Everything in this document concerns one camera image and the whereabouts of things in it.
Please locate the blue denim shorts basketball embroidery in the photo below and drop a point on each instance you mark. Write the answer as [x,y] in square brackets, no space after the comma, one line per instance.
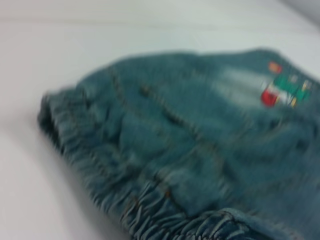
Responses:
[190,150]

